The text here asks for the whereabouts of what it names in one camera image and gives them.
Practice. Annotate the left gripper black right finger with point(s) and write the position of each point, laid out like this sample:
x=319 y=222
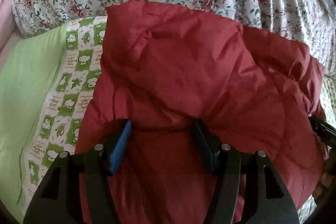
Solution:
x=266 y=197

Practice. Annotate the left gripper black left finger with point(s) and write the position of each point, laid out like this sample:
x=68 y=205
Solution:
x=72 y=177

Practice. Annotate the pink quilt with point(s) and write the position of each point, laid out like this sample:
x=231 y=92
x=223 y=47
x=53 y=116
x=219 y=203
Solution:
x=10 y=34

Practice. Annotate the red quilted puffer jacket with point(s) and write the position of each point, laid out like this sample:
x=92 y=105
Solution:
x=162 y=66

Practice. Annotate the person's right hand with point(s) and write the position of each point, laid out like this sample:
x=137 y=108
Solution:
x=323 y=185

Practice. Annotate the green white patterned blanket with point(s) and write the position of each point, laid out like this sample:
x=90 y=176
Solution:
x=47 y=84

